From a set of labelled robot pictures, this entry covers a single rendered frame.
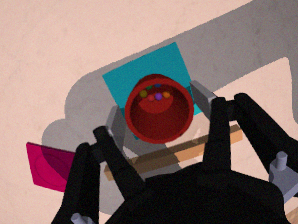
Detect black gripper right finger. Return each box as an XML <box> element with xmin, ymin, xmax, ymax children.
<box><xmin>189</xmin><ymin>80</ymin><xmax>298</xmax><ymax>212</ymax></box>

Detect dark red cup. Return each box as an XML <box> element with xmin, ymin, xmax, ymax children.
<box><xmin>125</xmin><ymin>74</ymin><xmax>194</xmax><ymax>144</ymax></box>

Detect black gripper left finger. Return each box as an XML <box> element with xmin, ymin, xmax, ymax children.
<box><xmin>51</xmin><ymin>105</ymin><xmax>166</xmax><ymax>224</ymax></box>

